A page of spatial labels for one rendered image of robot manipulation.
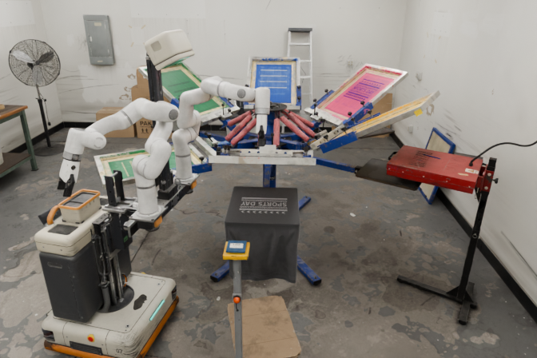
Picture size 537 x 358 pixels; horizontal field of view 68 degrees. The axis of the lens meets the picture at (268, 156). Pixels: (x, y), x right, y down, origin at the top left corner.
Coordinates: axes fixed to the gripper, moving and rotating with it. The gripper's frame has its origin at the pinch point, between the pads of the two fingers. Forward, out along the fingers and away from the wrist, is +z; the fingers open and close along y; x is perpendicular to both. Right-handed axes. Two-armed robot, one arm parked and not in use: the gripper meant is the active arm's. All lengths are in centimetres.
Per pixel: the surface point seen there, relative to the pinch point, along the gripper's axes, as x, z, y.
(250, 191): -11, 36, -66
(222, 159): -21.7, 9.2, -10.9
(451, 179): 122, 23, -60
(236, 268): -12, 66, -2
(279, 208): 10, 43, -43
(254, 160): -4.3, 9.3, -11.0
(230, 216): -20, 46, -32
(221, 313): -32, 131, -80
